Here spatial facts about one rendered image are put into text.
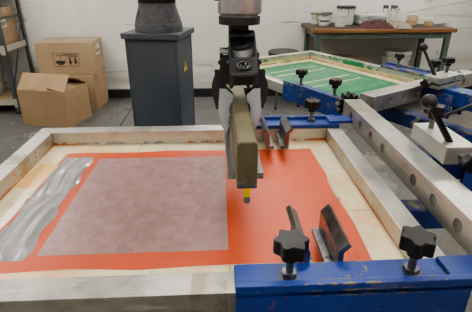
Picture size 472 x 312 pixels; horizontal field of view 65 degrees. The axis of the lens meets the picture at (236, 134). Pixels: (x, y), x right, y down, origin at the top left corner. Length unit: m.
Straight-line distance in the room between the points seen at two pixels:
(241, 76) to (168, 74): 0.64
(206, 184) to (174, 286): 0.32
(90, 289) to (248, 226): 0.27
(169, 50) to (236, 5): 0.58
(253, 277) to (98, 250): 0.27
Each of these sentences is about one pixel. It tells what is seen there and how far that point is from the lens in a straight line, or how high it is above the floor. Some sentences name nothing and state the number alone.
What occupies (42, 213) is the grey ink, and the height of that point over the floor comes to 0.96.
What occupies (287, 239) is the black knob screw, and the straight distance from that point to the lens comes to 0.48.
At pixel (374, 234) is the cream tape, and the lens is 0.69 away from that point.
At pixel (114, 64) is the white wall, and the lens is 4.71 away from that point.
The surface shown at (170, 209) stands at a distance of 0.72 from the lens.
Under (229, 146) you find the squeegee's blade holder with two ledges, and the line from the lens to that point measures 0.66.
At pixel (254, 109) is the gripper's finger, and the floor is 1.13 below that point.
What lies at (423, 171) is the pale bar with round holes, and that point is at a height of 1.04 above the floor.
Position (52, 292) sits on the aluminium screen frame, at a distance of 0.56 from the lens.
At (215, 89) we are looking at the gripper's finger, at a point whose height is 1.17.
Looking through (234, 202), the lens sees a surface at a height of 0.96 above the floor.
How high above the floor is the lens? 1.35
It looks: 23 degrees down
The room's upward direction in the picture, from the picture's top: straight up
